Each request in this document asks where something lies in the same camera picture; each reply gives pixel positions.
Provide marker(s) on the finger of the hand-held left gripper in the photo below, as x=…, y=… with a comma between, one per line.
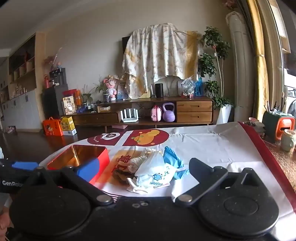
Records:
x=24, y=165

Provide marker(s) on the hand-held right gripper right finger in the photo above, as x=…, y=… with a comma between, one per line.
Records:
x=196, y=166

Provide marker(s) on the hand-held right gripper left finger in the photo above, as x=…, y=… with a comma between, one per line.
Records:
x=89, y=170

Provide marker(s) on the red tin box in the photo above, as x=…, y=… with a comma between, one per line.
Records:
x=101, y=157

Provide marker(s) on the blue glove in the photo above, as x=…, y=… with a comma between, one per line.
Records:
x=171, y=155

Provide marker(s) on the bag of cotton swabs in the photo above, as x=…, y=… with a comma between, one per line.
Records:
x=150, y=151

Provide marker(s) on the person's left hand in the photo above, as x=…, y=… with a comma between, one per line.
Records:
x=4, y=220

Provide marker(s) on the pair of shoes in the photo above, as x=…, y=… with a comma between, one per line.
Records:
x=10, y=129

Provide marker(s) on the flat pink box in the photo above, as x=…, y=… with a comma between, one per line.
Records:
x=119, y=126

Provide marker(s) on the purple kettlebell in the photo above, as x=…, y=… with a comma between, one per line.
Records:
x=168, y=115

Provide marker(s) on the white planter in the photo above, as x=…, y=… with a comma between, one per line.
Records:
x=225, y=114

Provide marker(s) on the blue toy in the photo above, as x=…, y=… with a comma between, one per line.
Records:
x=82, y=109

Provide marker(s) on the small white box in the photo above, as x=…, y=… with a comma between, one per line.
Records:
x=104, y=108

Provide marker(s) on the pink small case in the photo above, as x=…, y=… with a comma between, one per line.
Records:
x=156, y=114

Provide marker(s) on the white router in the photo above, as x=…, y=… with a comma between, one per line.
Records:
x=129, y=117

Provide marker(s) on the cream gift box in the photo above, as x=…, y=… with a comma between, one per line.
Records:
x=69, y=106

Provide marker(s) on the black cabinet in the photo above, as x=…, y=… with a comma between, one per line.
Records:
x=52, y=102

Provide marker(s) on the orange tall box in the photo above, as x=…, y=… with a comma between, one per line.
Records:
x=79, y=97

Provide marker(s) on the small green plant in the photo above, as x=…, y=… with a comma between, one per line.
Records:
x=86, y=96

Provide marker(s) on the plant in patterned pot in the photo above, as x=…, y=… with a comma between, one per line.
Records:
x=106, y=97

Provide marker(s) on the blue bottle pack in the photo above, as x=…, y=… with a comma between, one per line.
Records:
x=198, y=88

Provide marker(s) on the red gift box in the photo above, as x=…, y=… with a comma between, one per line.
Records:
x=69, y=92

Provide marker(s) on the clear plastic bag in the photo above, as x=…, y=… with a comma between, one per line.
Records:
x=187, y=85

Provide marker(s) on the green bin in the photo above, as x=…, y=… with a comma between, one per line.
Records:
x=269, y=125

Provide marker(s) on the blue printed box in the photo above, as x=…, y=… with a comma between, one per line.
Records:
x=122, y=92

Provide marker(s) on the wooden TV stand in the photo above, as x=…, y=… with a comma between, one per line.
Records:
x=138, y=102

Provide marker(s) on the black speaker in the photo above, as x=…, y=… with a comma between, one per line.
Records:
x=159, y=90

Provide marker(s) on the pink plush doll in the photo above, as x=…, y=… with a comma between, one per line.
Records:
x=111, y=88

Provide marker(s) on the grey shell-shaped decor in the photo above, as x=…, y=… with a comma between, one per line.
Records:
x=171, y=84

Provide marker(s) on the red thermos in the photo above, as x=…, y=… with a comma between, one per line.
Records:
x=47, y=81

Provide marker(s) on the brown patterned cloth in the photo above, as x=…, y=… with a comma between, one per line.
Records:
x=285, y=164

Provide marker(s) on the black water dispenser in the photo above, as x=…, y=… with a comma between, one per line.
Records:
x=57, y=76

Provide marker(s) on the green ceramic vase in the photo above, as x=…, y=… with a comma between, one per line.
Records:
x=288, y=140

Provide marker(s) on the orange stool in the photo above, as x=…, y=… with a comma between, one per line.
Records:
x=286, y=122

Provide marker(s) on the standing air conditioner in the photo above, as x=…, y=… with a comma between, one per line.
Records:
x=240, y=69

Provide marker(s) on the vase of dried flowers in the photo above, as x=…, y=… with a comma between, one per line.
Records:
x=52, y=60

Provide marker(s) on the yellow curtain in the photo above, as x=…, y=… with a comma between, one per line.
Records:
x=260, y=69

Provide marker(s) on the floral cloth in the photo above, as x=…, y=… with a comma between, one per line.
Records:
x=157, y=53

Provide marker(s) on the tall potted tree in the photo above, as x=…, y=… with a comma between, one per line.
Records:
x=216, y=46

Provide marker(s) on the black television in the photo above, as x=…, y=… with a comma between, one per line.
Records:
x=126, y=41

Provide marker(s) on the wooden wall cabinet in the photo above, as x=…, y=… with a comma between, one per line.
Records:
x=20, y=97

